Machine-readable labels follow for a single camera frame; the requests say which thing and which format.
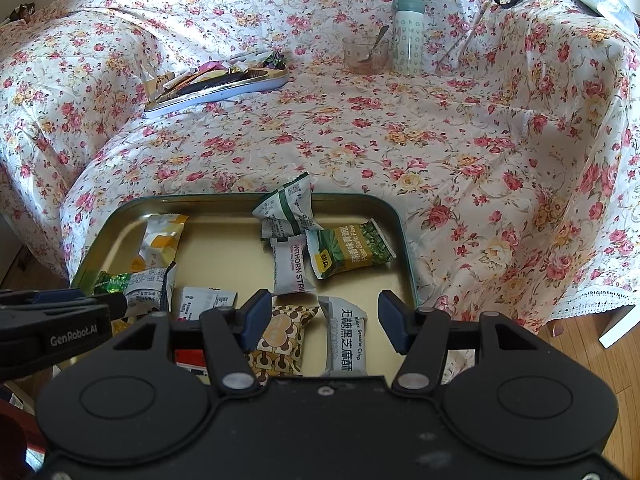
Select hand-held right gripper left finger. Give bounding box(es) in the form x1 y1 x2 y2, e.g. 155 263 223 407
111 288 273 392

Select thin metal tongs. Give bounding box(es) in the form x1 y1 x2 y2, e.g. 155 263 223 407
435 7 488 76

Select clear glass cup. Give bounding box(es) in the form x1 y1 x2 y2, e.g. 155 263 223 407
341 35 391 75

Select dark green snack packet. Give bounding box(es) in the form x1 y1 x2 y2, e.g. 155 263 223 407
94 270 133 296

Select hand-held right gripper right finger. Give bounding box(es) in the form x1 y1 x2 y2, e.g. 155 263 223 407
377 290 546 392

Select metal spoon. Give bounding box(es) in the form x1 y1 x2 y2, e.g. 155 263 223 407
362 25 391 63

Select small white snack packet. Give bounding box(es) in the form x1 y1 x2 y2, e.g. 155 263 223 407
270 234 319 296

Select green yellow snack packet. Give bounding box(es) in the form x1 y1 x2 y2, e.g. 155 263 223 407
305 218 397 281

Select pile of assorted snack packets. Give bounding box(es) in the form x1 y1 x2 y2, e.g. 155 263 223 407
150 51 288 101

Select blue rimmed snack tin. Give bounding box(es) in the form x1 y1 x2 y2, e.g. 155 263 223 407
144 51 290 120

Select pale green water bottle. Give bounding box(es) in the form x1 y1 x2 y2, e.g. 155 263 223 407
391 0 427 75

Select grey silver snack packet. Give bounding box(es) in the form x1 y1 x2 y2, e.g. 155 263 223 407
317 295 369 377

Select gold rectangular tin tray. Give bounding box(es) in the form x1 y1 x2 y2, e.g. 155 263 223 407
70 192 420 378

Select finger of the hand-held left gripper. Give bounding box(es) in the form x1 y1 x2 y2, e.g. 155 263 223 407
0 289 128 322

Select white furniture panel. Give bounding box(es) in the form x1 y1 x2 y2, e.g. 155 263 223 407
599 305 640 350

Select brown patterned snack packet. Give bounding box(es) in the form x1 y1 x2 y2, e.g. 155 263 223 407
244 304 321 380

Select green white snack packet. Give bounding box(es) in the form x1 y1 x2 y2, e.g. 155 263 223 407
251 172 314 239

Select yellow white snack packet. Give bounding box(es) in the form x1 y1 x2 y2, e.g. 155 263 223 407
132 213 190 273

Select white red snack packet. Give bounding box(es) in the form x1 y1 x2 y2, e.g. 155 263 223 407
172 285 239 367

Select black white snack packet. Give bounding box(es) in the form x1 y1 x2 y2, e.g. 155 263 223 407
124 261 178 313

